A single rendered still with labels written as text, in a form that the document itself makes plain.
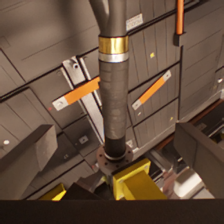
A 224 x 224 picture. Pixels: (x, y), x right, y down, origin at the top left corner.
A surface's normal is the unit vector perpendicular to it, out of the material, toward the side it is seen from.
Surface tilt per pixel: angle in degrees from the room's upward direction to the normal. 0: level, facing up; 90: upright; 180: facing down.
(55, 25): 0
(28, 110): 0
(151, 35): 0
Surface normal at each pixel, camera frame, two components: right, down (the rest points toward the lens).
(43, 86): 0.50, 0.51
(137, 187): -0.02, -0.80
